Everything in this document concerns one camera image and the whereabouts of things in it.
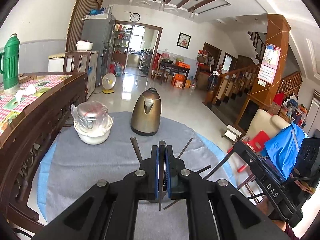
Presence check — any dark chopstick pair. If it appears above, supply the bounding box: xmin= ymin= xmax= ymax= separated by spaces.
xmin=196 ymin=165 xmax=212 ymax=174
xmin=177 ymin=137 xmax=193 ymax=159

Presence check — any dark grey utensil holder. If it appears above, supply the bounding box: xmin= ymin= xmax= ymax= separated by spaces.
xmin=134 ymin=184 xmax=188 ymax=203

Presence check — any blue plastic bag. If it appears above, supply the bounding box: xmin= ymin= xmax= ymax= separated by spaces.
xmin=261 ymin=123 xmax=307 ymax=181

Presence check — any bronze electric kettle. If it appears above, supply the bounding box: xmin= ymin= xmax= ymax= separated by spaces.
xmin=130 ymin=87 xmax=162 ymax=137

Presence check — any red plastic stool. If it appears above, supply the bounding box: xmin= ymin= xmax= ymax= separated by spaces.
xmin=227 ymin=130 xmax=271 ymax=173

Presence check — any grey towel table cloth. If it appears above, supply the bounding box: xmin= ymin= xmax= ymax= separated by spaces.
xmin=46 ymin=112 xmax=224 ymax=239

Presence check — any cream chair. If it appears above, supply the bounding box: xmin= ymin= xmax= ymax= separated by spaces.
xmin=245 ymin=109 xmax=290 ymax=139

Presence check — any white bowl with plastic bag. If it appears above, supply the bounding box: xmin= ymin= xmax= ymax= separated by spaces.
xmin=71 ymin=101 xmax=113 ymax=145

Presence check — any small white step stool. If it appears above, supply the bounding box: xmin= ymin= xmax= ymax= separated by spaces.
xmin=223 ymin=125 xmax=241 ymax=142

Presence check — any light blue under cloth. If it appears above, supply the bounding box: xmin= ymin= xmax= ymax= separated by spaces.
xmin=37 ymin=139 xmax=57 ymax=220

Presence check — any white electric fan heater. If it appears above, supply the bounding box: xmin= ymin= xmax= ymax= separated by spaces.
xmin=101 ymin=73 xmax=116 ymax=94

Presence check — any wooden stair railing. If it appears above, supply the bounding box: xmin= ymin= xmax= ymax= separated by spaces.
xmin=203 ymin=64 xmax=259 ymax=106

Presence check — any dark wooden side table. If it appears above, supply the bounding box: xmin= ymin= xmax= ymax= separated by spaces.
xmin=151 ymin=61 xmax=190 ymax=89

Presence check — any orange box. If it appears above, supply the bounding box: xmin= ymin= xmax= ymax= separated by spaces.
xmin=175 ymin=61 xmax=190 ymax=69

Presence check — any red checkered table cover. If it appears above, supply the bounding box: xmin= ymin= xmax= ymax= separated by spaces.
xmin=1 ymin=74 xmax=71 ymax=134

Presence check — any white rice cooker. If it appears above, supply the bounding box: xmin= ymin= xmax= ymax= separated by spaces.
xmin=76 ymin=41 xmax=93 ymax=51

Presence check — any white chest freezer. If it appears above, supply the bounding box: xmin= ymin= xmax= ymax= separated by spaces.
xmin=48 ymin=50 xmax=98 ymax=99

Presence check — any grey refrigerator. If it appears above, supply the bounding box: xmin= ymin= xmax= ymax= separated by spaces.
xmin=81 ymin=13 xmax=116 ymax=86

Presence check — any green thermos flask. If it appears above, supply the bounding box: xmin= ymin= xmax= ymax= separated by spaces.
xmin=1 ymin=34 xmax=20 ymax=95

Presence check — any wall calendar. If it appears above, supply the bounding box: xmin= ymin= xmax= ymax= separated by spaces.
xmin=258 ymin=44 xmax=280 ymax=84

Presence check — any framed wall picture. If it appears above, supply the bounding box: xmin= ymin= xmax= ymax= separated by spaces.
xmin=177 ymin=33 xmax=191 ymax=49

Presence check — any round wall clock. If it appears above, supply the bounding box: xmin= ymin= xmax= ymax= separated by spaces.
xmin=129 ymin=12 xmax=140 ymax=23

